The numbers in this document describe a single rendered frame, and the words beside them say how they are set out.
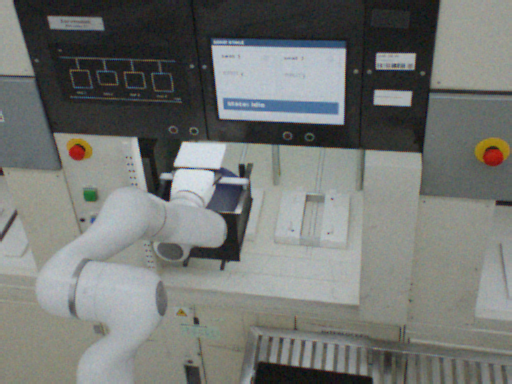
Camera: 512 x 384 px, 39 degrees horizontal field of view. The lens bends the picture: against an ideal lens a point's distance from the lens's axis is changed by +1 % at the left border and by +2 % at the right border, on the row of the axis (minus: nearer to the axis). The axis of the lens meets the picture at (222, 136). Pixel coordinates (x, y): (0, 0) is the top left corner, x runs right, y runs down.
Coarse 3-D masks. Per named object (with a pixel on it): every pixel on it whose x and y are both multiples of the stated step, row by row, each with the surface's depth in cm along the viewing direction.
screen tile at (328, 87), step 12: (288, 60) 150; (300, 60) 150; (312, 60) 149; (324, 60) 149; (336, 60) 148; (324, 72) 150; (336, 72) 150; (288, 84) 154; (300, 84) 153; (312, 84) 153; (324, 84) 152; (336, 84) 152; (324, 96) 154; (336, 96) 154
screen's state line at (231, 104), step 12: (228, 108) 161; (240, 108) 160; (252, 108) 160; (264, 108) 159; (276, 108) 159; (288, 108) 158; (300, 108) 157; (312, 108) 157; (324, 108) 156; (336, 108) 155
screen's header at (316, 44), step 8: (216, 40) 151; (224, 40) 150; (232, 40) 150; (240, 40) 150; (248, 40) 149; (256, 40) 149; (264, 40) 149; (272, 40) 148; (280, 40) 148; (288, 40) 147; (312, 40) 146; (320, 40) 146; (328, 40) 146; (320, 48) 147; (328, 48) 147; (336, 48) 146
